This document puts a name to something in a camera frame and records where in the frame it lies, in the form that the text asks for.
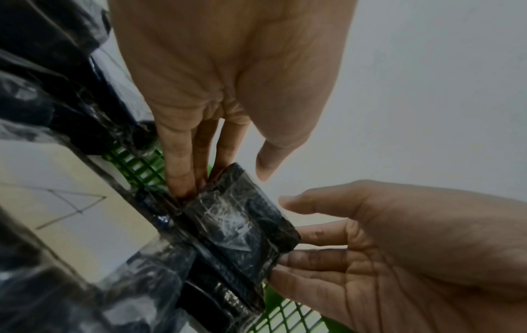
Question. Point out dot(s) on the small black packet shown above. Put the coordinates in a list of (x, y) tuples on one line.
[(230, 221)]

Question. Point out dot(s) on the green plastic mesh basket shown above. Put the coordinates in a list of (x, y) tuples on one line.
[(288, 315)]

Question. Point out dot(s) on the person's left hand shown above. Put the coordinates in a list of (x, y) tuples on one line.
[(230, 58)]

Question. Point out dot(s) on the black packet labelled B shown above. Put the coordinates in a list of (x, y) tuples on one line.
[(41, 81)]

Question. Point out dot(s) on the person's right hand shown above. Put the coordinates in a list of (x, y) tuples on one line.
[(432, 260)]

